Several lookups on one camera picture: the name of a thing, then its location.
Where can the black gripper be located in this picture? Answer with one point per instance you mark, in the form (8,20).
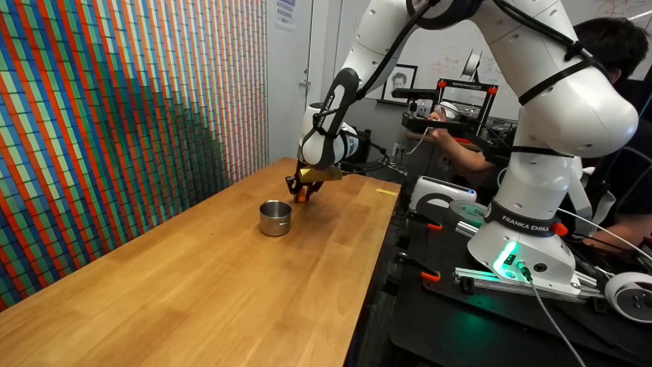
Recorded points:
(315,179)

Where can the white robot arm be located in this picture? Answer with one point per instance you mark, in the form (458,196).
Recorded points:
(379,37)

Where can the small silver metal pot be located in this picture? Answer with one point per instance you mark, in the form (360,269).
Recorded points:
(274,217)

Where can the yellow tape strip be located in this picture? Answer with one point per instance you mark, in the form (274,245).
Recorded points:
(386,193)

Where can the white round device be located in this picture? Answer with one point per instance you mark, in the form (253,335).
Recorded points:
(629,295)

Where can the person in dark shirt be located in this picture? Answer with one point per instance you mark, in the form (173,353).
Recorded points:
(568,110)

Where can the white stereo camera box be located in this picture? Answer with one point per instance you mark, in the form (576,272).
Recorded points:
(438,193)

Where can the framed picture on wall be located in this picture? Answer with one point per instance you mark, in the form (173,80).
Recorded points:
(402,76)

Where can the orange handled clamp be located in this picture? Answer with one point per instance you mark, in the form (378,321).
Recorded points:
(424,272)

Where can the paper sign on wall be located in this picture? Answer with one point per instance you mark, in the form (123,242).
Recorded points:
(285,15)

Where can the black red frame device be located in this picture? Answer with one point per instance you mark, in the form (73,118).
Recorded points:
(454,104)

